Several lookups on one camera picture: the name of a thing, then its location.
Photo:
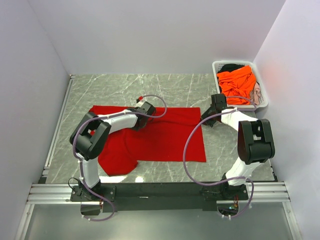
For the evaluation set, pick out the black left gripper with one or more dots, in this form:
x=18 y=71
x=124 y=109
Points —
x=137 y=128

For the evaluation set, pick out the black garment in basket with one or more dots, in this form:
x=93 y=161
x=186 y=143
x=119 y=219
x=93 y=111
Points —
x=230 y=67

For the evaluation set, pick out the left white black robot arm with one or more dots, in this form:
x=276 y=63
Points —
x=90 y=136

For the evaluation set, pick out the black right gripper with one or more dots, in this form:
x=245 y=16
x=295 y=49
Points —
x=205 y=116

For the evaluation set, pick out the orange t shirt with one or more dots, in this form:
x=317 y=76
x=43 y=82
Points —
x=237 y=85

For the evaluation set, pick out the pink garment in basket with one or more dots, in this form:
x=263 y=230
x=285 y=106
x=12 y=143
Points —
x=255 y=94

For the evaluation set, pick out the aluminium front frame rail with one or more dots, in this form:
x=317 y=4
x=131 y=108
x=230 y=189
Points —
x=264 y=192

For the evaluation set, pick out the white plastic laundry basket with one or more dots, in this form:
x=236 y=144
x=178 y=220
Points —
x=216 y=66

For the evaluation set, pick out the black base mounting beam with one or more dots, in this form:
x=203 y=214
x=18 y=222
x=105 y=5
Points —
x=154 y=196

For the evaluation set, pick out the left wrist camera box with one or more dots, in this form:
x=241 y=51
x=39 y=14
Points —
x=139 y=101

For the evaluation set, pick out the red t shirt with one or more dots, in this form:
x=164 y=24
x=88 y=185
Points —
x=161 y=140

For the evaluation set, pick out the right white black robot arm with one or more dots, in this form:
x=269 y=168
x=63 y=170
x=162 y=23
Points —
x=255 y=143

